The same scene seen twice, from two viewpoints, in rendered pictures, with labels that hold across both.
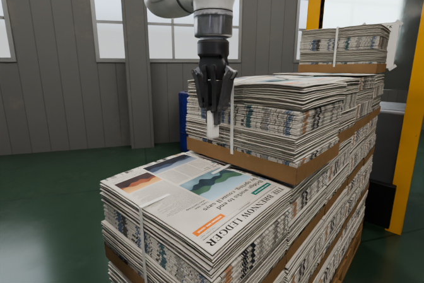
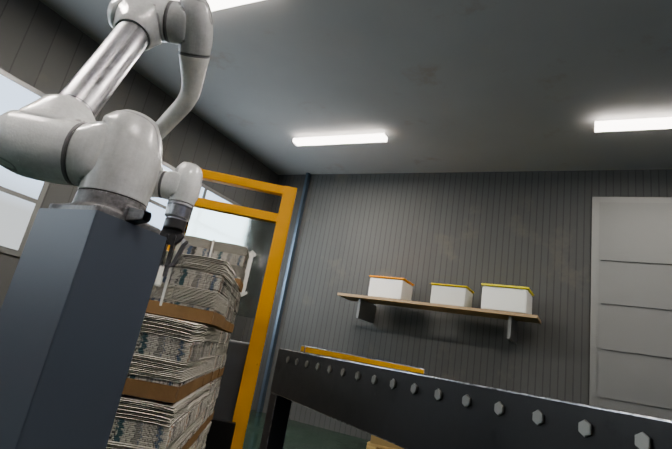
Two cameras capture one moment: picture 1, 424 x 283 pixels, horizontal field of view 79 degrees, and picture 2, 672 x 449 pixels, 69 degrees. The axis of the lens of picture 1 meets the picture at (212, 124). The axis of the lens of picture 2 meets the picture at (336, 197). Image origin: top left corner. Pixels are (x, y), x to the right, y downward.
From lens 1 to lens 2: 1.31 m
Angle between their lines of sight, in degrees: 54
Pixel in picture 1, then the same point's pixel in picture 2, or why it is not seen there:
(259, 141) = (189, 294)
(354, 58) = not seen: hidden behind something
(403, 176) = (242, 411)
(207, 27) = (181, 212)
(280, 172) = (201, 316)
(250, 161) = (177, 310)
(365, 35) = (234, 253)
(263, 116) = (195, 277)
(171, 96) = not seen: outside the picture
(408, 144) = (250, 374)
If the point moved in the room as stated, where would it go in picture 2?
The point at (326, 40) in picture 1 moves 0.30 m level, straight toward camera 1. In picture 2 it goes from (202, 248) to (213, 241)
